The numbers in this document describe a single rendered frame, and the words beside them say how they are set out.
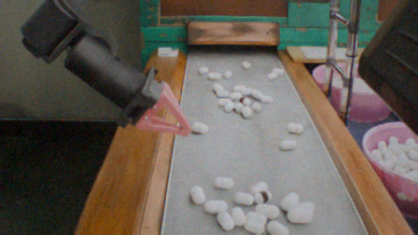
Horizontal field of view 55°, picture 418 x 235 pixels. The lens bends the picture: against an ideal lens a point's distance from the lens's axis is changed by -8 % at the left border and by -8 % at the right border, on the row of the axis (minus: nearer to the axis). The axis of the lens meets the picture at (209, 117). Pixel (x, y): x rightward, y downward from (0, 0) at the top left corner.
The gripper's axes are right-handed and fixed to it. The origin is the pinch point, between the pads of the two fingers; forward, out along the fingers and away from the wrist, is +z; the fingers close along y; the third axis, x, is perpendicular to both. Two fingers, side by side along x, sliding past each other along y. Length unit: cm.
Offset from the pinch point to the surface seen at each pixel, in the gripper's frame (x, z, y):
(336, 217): -5.1, 25.2, -6.1
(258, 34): -9, 18, 78
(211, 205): 5.7, 9.5, -4.4
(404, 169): -15.7, 40.0, 8.9
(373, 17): -39, 46, 83
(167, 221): 11.1, 5.5, -6.2
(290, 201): -2.1, 18.6, -4.2
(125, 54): 55, -8, 170
